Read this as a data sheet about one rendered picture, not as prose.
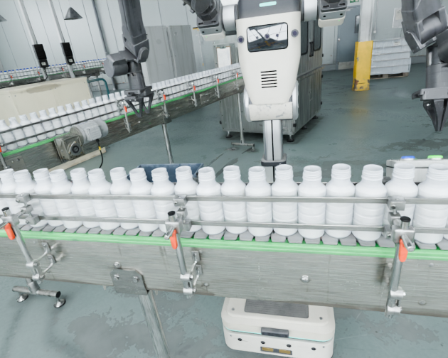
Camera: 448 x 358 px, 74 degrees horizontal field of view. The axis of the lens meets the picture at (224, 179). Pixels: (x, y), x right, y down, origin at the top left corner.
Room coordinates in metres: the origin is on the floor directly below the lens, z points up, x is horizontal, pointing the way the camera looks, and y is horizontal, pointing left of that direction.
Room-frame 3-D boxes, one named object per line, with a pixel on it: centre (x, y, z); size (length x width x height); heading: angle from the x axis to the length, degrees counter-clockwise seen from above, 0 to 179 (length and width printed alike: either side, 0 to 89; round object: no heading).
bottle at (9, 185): (0.80, 0.61, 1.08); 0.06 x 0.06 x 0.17
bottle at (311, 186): (0.57, -0.19, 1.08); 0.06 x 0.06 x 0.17
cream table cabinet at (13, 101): (4.45, 2.41, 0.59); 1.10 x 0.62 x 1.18; 147
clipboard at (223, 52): (4.61, -0.20, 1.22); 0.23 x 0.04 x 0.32; 57
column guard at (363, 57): (7.51, -3.65, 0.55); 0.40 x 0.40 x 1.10; 75
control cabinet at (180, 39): (7.67, 0.77, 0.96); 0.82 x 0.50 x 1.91; 147
